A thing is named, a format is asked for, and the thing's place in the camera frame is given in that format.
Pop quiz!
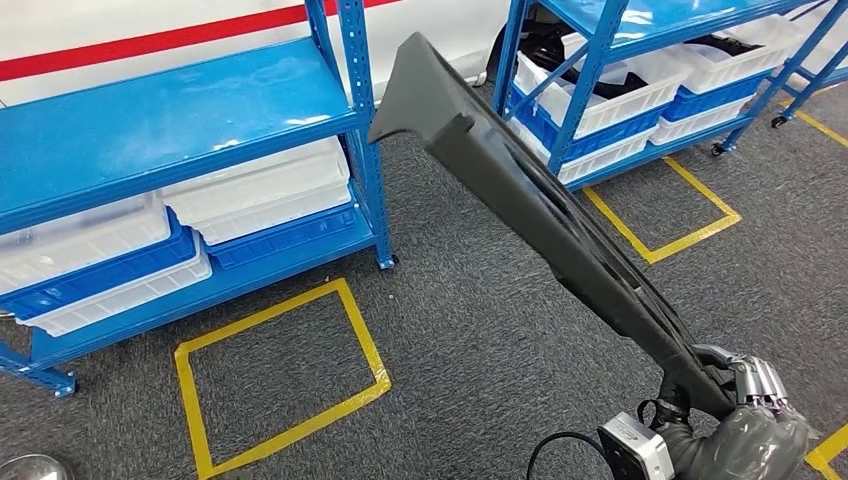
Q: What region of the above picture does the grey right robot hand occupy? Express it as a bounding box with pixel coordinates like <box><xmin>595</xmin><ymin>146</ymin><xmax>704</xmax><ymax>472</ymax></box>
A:
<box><xmin>688</xmin><ymin>343</ymin><xmax>815</xmax><ymax>480</ymax></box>

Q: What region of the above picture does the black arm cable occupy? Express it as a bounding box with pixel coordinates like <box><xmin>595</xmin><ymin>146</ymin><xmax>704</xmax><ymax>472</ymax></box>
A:
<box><xmin>527</xmin><ymin>430</ymin><xmax>611</xmax><ymax>480</ymax></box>

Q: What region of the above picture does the white car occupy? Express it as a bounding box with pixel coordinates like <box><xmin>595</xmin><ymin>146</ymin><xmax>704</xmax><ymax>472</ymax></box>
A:
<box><xmin>0</xmin><ymin>0</ymin><xmax>513</xmax><ymax>111</ymax></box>

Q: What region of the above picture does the blue metal shelf rack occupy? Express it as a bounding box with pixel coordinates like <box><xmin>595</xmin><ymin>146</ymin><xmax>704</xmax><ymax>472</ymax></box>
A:
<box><xmin>490</xmin><ymin>0</ymin><xmax>848</xmax><ymax>195</ymax></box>
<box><xmin>0</xmin><ymin>0</ymin><xmax>399</xmax><ymax>400</ymax></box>
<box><xmin>771</xmin><ymin>59</ymin><xmax>848</xmax><ymax>128</ymax></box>

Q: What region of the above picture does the chrome stanchion post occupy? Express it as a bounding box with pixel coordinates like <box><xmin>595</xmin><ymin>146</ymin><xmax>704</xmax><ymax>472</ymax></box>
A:
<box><xmin>0</xmin><ymin>453</ymin><xmax>75</xmax><ymax>480</ymax></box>

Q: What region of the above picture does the red barrier belt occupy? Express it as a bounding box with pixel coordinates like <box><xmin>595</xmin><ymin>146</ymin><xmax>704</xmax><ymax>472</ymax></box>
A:
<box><xmin>0</xmin><ymin>0</ymin><xmax>399</xmax><ymax>84</ymax></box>

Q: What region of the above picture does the black plastic car part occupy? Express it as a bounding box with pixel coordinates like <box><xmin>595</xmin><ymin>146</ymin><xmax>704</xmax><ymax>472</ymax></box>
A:
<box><xmin>367</xmin><ymin>31</ymin><xmax>740</xmax><ymax>422</ymax></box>

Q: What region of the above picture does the yellow floor tape square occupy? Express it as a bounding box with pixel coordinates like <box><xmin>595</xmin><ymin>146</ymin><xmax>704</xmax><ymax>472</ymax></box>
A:
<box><xmin>581</xmin><ymin>155</ymin><xmax>743</xmax><ymax>266</ymax></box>
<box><xmin>776</xmin><ymin>97</ymin><xmax>848</xmax><ymax>151</ymax></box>
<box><xmin>173</xmin><ymin>276</ymin><xmax>393</xmax><ymax>480</ymax></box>
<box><xmin>803</xmin><ymin>422</ymin><xmax>848</xmax><ymax>480</ymax></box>

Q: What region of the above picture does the black part in bin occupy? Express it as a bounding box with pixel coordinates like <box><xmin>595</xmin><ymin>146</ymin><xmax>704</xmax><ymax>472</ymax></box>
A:
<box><xmin>519</xmin><ymin>23</ymin><xmax>651</xmax><ymax>101</ymax></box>
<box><xmin>685</xmin><ymin>33</ymin><xmax>763</xmax><ymax>56</ymax></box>

